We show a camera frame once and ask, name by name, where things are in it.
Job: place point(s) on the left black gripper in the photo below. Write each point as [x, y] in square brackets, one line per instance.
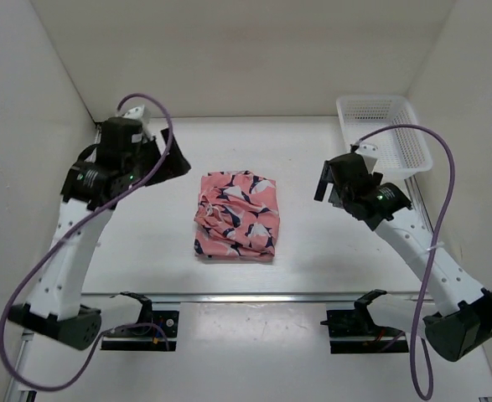
[173, 165]

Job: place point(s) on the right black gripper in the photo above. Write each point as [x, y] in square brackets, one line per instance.
[326, 177]

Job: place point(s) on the pink shark print shorts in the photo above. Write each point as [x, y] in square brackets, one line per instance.
[237, 217]

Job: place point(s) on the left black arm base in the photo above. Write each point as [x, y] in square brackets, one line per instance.
[131, 323]

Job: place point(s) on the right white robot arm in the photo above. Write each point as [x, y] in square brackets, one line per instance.
[461, 318]

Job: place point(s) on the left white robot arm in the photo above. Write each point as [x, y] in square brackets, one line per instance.
[53, 308]

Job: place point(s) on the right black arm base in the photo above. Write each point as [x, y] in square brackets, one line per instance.
[351, 331]

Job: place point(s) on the white plastic mesh basket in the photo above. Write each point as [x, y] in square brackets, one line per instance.
[401, 152]

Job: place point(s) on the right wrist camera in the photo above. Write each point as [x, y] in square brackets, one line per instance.
[369, 152]

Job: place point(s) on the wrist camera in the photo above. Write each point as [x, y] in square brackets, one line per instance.
[369, 152]
[138, 113]

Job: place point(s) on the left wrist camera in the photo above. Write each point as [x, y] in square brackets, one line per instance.
[138, 113]

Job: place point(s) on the aluminium left rail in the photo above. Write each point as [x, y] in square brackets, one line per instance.
[97, 137]

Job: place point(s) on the aluminium rail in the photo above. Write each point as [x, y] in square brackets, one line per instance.
[418, 202]
[251, 297]
[97, 137]

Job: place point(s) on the aluminium right rail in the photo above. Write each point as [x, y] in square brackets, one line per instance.
[418, 202]

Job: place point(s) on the aluminium front rail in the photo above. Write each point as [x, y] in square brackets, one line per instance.
[251, 297]

